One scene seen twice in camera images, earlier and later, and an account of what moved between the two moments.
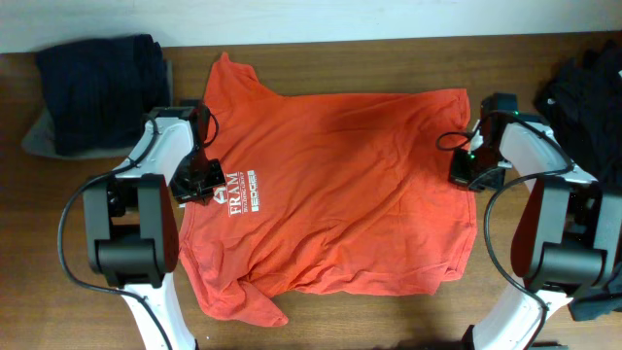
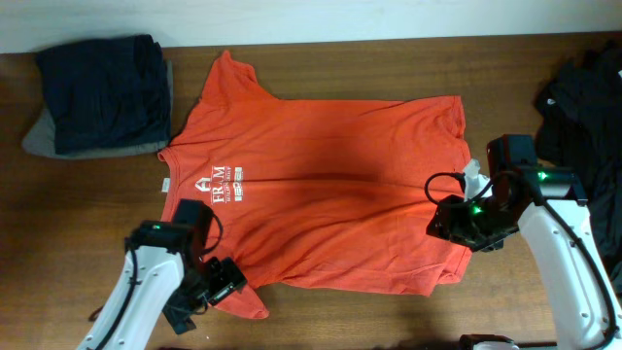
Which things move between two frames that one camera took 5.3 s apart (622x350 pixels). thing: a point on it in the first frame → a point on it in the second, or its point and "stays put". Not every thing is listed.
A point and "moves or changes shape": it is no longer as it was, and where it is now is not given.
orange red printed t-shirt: x=328 y=196 moves or changes shape
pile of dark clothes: x=582 y=102 stays put
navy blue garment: x=96 y=91 stays put
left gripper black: x=184 y=193 → x=228 y=277
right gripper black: x=459 y=174 → x=448 y=221
